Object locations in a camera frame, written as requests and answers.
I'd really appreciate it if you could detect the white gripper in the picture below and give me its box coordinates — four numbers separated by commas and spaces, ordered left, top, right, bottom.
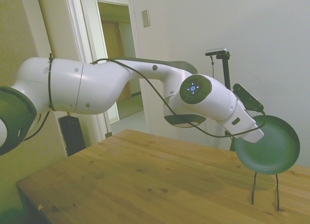
236, 101, 265, 144

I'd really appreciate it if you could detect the green round plate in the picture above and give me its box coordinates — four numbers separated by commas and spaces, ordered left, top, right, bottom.
233, 115, 301, 176

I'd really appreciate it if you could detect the brown wooden hallway door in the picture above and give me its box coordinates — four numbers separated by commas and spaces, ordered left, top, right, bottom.
101, 20, 133, 101

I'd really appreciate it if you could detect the black box heater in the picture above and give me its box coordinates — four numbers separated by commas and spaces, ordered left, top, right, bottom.
58, 115, 87, 158

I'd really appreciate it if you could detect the cream open door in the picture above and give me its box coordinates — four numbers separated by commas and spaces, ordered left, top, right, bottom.
38, 0, 94, 64

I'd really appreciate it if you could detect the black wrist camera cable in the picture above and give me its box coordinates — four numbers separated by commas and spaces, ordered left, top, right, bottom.
24, 58, 267, 141

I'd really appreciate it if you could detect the black wire plate rack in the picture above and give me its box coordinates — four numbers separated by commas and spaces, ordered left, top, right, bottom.
250, 172, 280, 212

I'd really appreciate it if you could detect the black jointed camera stand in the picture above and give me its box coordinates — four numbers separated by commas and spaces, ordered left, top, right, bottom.
215, 51, 239, 152

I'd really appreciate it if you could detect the grey camera cable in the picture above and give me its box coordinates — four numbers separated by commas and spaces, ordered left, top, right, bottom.
210, 55, 217, 77

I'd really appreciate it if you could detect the grey camera on stand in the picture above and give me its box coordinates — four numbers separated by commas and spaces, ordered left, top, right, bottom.
205, 47, 228, 57

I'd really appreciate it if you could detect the beige wall switch plate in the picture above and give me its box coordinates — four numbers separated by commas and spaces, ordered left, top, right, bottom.
141, 9, 151, 28

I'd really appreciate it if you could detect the white door frame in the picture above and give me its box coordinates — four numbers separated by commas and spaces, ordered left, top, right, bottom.
64, 0, 153, 144

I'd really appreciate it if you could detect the black cable tie strap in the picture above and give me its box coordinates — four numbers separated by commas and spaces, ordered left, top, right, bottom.
47, 53, 56, 112

